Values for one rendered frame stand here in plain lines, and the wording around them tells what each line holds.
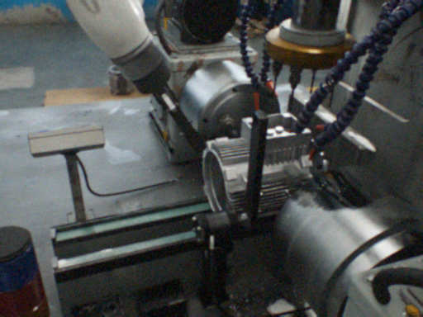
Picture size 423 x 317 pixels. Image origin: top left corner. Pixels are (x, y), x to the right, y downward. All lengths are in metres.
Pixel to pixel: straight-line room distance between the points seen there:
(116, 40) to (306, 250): 0.48
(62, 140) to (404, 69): 0.78
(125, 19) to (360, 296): 0.56
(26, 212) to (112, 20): 0.71
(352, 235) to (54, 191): 0.93
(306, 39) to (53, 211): 0.83
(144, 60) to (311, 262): 0.46
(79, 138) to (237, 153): 0.39
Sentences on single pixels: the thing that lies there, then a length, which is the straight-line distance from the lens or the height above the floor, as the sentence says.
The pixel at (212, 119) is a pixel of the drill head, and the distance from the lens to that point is 1.13.
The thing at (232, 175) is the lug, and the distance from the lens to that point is 0.88.
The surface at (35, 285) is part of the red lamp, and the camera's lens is 0.59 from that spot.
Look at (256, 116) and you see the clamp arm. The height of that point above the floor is 1.25.
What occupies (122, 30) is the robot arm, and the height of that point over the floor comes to 1.37.
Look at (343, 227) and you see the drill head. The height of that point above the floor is 1.14.
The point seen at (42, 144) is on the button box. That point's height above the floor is 1.06.
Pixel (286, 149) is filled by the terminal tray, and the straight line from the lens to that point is 0.93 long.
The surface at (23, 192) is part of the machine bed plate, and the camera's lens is 1.39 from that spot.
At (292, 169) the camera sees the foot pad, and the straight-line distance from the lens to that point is 0.93.
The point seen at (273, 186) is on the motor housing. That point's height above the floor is 1.04.
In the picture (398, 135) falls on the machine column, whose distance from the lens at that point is 1.01.
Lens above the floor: 1.57
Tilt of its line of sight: 32 degrees down
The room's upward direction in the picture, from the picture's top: 2 degrees clockwise
